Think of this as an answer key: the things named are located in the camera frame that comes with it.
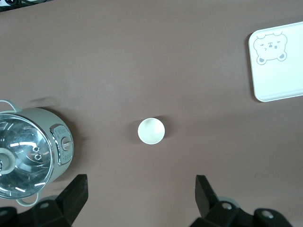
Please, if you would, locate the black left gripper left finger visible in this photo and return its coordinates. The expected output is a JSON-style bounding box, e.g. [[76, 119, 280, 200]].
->
[[0, 174, 89, 227]]

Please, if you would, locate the pale green electric cooking pot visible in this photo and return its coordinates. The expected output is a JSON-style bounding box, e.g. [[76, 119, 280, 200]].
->
[[0, 99, 73, 206]]

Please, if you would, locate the white tray with bear print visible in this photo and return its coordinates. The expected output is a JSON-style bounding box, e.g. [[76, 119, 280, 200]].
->
[[248, 21, 303, 103]]

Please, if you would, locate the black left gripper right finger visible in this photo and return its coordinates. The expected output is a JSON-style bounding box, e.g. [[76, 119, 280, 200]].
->
[[195, 175, 291, 227]]

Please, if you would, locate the glass pot lid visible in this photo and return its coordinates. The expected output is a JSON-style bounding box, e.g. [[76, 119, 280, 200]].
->
[[0, 113, 55, 199]]

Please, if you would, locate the black background cable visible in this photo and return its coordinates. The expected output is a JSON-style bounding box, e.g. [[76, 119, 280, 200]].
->
[[0, 0, 52, 7]]

